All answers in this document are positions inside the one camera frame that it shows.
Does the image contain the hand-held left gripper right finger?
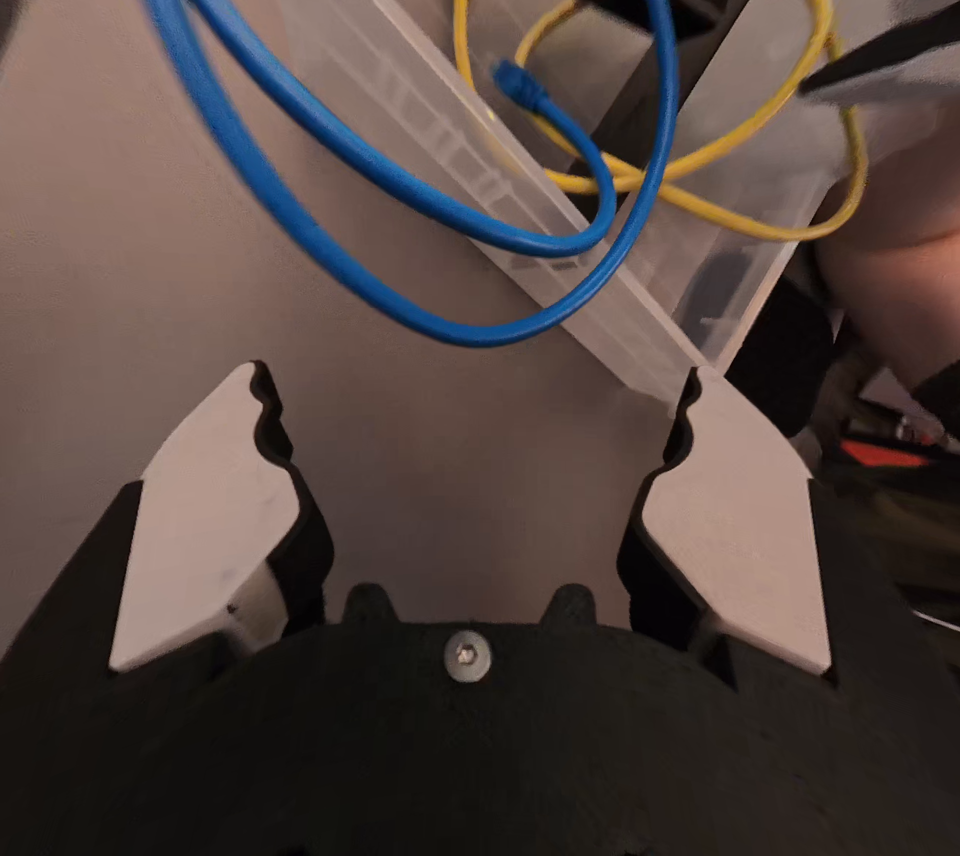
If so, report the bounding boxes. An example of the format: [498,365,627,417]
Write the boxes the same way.
[615,367,834,677]

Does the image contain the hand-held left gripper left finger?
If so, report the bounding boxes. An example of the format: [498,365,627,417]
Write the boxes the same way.
[108,359,336,673]

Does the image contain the clear plastic bin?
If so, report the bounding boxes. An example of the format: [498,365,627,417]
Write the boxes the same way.
[251,0,852,415]

